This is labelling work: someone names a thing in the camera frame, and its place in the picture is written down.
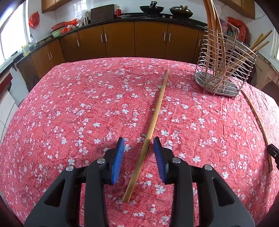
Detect wooden chopstick six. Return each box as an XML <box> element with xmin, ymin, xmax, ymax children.
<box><xmin>122</xmin><ymin>69</ymin><xmax>169</xmax><ymax>202</ymax></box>

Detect wooden chopstick two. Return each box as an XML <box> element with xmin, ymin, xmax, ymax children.
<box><xmin>201</xmin><ymin>30</ymin><xmax>272</xmax><ymax>89</ymax></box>

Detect wooden chopstick five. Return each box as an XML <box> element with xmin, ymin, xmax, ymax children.
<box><xmin>211</xmin><ymin>1</ymin><xmax>226</xmax><ymax>66</ymax></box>

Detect wooden chopstick three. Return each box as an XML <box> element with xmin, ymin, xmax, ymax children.
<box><xmin>207</xmin><ymin>0</ymin><xmax>218</xmax><ymax>73</ymax></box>

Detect wooden chopstick one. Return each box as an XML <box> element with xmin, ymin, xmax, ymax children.
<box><xmin>203</xmin><ymin>1</ymin><xmax>217</xmax><ymax>76</ymax></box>

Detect wooden chopstick four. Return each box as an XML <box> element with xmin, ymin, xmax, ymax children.
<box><xmin>208</xmin><ymin>34</ymin><xmax>269</xmax><ymax>92</ymax></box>

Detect wooden chopstick seven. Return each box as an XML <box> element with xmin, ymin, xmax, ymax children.
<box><xmin>208</xmin><ymin>30</ymin><xmax>272</xmax><ymax>83</ymax></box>

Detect brown lower kitchen cabinets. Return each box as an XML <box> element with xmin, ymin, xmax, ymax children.
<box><xmin>16</xmin><ymin>21</ymin><xmax>207</xmax><ymax>91</ymax></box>

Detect wooden chopstick eight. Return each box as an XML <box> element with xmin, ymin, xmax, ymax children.
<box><xmin>241</xmin><ymin>91</ymin><xmax>273</xmax><ymax>173</ymax></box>

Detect cream wooden side table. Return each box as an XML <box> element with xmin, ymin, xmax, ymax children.
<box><xmin>251</xmin><ymin>54</ymin><xmax>278</xmax><ymax>101</ymax></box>

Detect red floral tablecloth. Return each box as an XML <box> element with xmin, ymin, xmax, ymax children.
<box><xmin>1</xmin><ymin>58</ymin><xmax>278</xmax><ymax>226</ymax></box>

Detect colourful items on side table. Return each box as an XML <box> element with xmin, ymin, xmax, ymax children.
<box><xmin>227</xmin><ymin>17</ymin><xmax>251</xmax><ymax>45</ymax></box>

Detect black lidded wok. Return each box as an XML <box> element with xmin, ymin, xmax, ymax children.
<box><xmin>169</xmin><ymin>5</ymin><xmax>193</xmax><ymax>19</ymax></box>

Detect green basin with red items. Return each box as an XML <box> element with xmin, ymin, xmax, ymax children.
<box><xmin>51</xmin><ymin>19</ymin><xmax>84</xmax><ymax>38</ymax></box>

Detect red plastic bag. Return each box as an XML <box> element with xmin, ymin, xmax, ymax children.
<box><xmin>28</xmin><ymin>11</ymin><xmax>40</xmax><ymax>29</ymax></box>

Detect dark cutting board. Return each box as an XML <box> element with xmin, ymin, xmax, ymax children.
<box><xmin>90</xmin><ymin>4</ymin><xmax>114</xmax><ymax>23</ymax></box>

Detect red bottle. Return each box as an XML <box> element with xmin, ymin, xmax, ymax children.
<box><xmin>115</xmin><ymin>6</ymin><xmax>122</xmax><ymax>18</ymax></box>

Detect metal wire utensil holder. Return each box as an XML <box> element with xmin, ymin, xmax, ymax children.
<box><xmin>194</xmin><ymin>19</ymin><xmax>258</xmax><ymax>98</ymax></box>

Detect right upper wall cabinet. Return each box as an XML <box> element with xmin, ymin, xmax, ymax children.
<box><xmin>219</xmin><ymin>0</ymin><xmax>255</xmax><ymax>19</ymax></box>

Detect black wok with handle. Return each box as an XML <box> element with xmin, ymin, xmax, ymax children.
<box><xmin>139</xmin><ymin>1</ymin><xmax>164</xmax><ymax>16</ymax></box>

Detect brown upper wall cabinet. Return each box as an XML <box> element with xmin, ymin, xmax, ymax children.
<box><xmin>41</xmin><ymin>0</ymin><xmax>71</xmax><ymax>13</ymax></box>

